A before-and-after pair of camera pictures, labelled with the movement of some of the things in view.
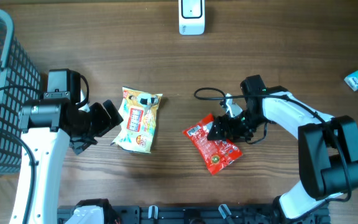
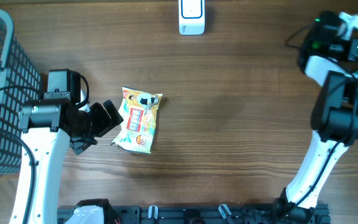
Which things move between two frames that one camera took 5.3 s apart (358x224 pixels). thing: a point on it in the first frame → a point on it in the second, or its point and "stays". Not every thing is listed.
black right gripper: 219,122 → 353,54
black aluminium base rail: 195,214 stays
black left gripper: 78,144 stays
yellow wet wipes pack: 138,114 stays
